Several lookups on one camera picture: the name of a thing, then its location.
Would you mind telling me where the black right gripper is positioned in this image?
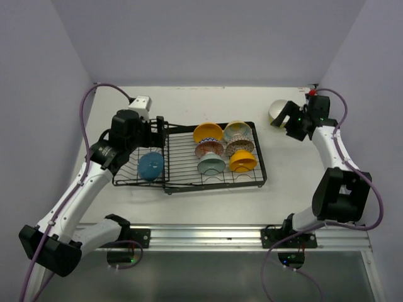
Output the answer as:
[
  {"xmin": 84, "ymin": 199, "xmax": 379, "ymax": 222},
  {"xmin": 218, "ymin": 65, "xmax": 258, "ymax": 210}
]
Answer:
[{"xmin": 271, "ymin": 99, "xmax": 312, "ymax": 140}]

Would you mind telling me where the blue glossy bowl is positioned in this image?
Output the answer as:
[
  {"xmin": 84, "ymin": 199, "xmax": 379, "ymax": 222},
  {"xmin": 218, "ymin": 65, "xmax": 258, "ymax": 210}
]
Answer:
[{"xmin": 137, "ymin": 152, "xmax": 164, "ymax": 181}]

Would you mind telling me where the lime green bowl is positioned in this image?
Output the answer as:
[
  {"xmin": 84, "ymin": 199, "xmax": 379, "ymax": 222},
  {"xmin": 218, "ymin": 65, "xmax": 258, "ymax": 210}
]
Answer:
[{"xmin": 268, "ymin": 115, "xmax": 286, "ymax": 128}]

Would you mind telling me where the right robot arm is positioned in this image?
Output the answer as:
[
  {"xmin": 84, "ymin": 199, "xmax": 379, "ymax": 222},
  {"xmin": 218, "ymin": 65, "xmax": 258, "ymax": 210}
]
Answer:
[{"xmin": 271, "ymin": 95, "xmax": 372, "ymax": 247}]

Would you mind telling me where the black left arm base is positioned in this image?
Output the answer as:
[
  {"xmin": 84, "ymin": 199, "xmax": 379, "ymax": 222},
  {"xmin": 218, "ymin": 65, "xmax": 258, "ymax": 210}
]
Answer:
[{"xmin": 104, "ymin": 214, "xmax": 151, "ymax": 270}]

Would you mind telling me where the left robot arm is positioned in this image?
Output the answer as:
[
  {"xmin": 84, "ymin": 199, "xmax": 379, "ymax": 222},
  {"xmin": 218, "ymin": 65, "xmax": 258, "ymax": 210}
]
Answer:
[{"xmin": 18, "ymin": 109, "xmax": 167, "ymax": 277}]

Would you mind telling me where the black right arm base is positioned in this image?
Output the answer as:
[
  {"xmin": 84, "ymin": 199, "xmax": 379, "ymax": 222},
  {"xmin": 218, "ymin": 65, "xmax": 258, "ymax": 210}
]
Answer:
[{"xmin": 260, "ymin": 218, "xmax": 318, "ymax": 269}]

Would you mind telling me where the blue zigzag patterned bowl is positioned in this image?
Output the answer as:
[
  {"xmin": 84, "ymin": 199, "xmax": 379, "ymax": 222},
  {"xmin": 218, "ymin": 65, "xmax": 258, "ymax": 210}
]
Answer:
[{"xmin": 195, "ymin": 138, "xmax": 224, "ymax": 159}]

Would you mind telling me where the yellow ribbed bowl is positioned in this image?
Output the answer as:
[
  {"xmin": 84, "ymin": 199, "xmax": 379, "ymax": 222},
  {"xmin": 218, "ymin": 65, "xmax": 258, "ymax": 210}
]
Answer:
[{"xmin": 193, "ymin": 122, "xmax": 223, "ymax": 143}]

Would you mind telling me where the yellow teal patterned bowl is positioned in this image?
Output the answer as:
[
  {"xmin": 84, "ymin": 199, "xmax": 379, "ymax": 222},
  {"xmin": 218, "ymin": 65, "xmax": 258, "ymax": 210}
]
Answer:
[{"xmin": 223, "ymin": 120, "xmax": 253, "ymax": 142}]

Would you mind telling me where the pale teal textured bowl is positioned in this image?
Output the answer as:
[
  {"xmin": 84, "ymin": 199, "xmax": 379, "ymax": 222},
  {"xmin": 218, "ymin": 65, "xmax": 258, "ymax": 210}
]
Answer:
[{"xmin": 197, "ymin": 153, "xmax": 226, "ymax": 176}]

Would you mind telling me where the brown diamond patterned bowl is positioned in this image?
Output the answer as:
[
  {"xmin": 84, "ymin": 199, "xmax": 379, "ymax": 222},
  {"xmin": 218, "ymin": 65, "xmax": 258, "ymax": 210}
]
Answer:
[{"xmin": 226, "ymin": 138, "xmax": 254, "ymax": 157}]

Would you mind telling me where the smooth yellow bowl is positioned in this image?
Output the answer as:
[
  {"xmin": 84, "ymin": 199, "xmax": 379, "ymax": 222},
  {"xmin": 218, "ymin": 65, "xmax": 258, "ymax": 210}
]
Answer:
[{"xmin": 229, "ymin": 149, "xmax": 258, "ymax": 173}]

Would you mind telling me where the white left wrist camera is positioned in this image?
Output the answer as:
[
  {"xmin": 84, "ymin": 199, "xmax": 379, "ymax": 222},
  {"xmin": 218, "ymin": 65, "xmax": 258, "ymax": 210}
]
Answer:
[{"xmin": 128, "ymin": 96, "xmax": 152, "ymax": 121}]

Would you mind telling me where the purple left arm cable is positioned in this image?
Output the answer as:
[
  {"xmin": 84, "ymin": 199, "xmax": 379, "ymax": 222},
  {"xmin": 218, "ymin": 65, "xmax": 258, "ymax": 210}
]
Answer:
[{"xmin": 18, "ymin": 83, "xmax": 144, "ymax": 302}]

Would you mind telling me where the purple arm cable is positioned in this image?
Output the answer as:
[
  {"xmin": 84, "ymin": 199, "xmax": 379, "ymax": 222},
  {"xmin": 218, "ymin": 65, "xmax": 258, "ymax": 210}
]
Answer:
[
  {"xmin": 18, "ymin": 83, "xmax": 144, "ymax": 302},
  {"xmin": 261, "ymin": 88, "xmax": 385, "ymax": 302}
]

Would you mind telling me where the black wire dish rack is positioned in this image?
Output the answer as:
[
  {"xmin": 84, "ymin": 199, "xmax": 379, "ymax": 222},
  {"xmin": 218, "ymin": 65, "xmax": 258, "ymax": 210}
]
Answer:
[{"xmin": 112, "ymin": 116, "xmax": 267, "ymax": 194}]

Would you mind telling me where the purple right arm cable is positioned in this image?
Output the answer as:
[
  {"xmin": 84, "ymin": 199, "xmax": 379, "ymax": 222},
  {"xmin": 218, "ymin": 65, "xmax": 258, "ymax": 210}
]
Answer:
[{"xmin": 261, "ymin": 88, "xmax": 385, "ymax": 302}]

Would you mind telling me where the aluminium mounting rail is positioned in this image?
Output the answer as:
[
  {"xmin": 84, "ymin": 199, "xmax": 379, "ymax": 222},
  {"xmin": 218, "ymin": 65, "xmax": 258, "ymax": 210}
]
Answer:
[{"xmin": 78, "ymin": 223, "xmax": 371, "ymax": 252}]

